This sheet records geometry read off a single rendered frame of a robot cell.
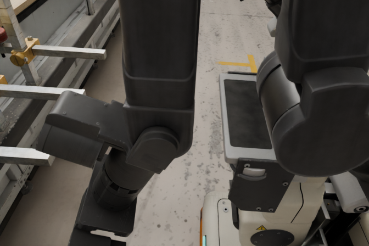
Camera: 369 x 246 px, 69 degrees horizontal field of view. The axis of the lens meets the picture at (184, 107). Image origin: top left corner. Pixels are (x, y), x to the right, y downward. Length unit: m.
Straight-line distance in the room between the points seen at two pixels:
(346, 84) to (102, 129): 0.20
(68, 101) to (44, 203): 1.46
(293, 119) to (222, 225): 1.06
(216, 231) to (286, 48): 1.07
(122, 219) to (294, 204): 0.38
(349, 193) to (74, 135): 0.30
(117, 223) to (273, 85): 0.24
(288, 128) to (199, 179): 1.49
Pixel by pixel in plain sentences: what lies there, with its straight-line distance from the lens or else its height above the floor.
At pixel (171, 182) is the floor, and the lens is 1.66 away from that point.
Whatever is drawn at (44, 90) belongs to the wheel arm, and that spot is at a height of 0.85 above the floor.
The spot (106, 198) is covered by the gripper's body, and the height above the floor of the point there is 1.10.
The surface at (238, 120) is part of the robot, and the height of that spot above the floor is 1.04.
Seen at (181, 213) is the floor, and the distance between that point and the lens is 1.56.
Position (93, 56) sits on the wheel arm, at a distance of 1.12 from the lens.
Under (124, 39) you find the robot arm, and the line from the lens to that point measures 0.20.
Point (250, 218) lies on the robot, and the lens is 0.68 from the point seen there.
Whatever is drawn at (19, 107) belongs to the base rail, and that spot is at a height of 0.70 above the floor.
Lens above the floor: 1.39
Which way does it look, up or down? 41 degrees down
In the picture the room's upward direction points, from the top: 4 degrees clockwise
